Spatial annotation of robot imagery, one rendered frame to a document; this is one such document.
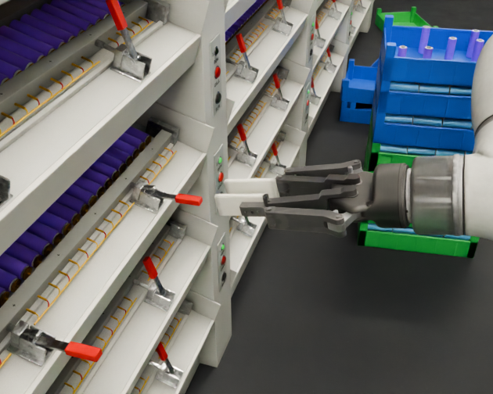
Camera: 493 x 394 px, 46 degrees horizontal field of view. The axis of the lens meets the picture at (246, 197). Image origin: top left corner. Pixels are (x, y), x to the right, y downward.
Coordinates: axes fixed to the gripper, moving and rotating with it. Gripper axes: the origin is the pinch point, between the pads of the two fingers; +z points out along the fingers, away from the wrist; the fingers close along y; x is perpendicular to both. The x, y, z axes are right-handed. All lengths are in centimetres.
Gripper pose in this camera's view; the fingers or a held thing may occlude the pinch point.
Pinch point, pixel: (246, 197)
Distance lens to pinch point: 74.4
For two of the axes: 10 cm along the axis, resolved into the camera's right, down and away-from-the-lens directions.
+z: -9.3, 0.1, 3.8
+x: -2.2, -8.3, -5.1
